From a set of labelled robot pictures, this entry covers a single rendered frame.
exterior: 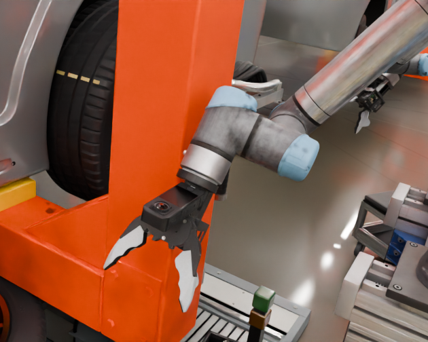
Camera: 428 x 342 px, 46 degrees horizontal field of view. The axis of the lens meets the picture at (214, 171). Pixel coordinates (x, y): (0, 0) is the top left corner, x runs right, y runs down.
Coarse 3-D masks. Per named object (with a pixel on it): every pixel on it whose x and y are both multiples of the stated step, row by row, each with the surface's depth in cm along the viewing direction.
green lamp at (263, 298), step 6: (258, 288) 114; (264, 288) 114; (258, 294) 112; (264, 294) 112; (270, 294) 112; (258, 300) 112; (264, 300) 111; (270, 300) 111; (252, 306) 113; (258, 306) 112; (264, 306) 112; (270, 306) 113
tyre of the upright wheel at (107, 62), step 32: (96, 32) 132; (64, 64) 131; (96, 64) 128; (64, 96) 130; (96, 96) 126; (64, 128) 132; (96, 128) 127; (64, 160) 137; (96, 160) 131; (96, 192) 138
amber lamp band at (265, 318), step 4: (252, 312) 114; (256, 312) 114; (268, 312) 114; (252, 316) 114; (256, 316) 114; (260, 316) 113; (264, 316) 113; (268, 316) 114; (252, 320) 115; (256, 320) 114; (260, 320) 113; (264, 320) 113; (268, 320) 116; (252, 324) 115; (256, 324) 114; (260, 324) 114; (264, 324) 114; (260, 328) 114
